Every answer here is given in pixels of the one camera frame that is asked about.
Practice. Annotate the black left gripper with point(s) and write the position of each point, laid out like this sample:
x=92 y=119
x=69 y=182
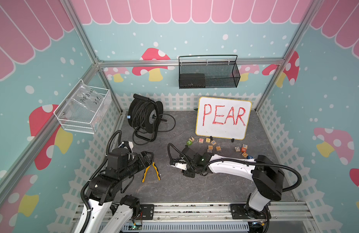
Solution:
x=148 y=162

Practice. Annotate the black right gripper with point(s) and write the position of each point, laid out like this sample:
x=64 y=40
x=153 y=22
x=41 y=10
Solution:
x=185 y=174

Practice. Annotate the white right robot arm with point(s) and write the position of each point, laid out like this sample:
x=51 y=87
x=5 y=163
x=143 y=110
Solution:
x=271 y=180

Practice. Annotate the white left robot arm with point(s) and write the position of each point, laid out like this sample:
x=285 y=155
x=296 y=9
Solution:
x=98 y=194

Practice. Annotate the whiteboard with red PEAR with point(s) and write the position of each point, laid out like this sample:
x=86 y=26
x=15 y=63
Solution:
x=223 y=118

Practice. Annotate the black cable reel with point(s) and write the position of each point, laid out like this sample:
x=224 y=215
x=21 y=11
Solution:
x=145 y=116

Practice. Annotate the clear plastic wall bin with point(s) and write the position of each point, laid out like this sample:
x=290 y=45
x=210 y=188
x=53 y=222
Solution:
x=84 y=108

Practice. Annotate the black wire mesh basket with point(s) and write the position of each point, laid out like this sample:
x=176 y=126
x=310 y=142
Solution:
x=208 y=71

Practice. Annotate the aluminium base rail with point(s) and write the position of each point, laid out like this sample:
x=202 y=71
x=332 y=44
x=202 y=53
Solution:
x=285 y=217

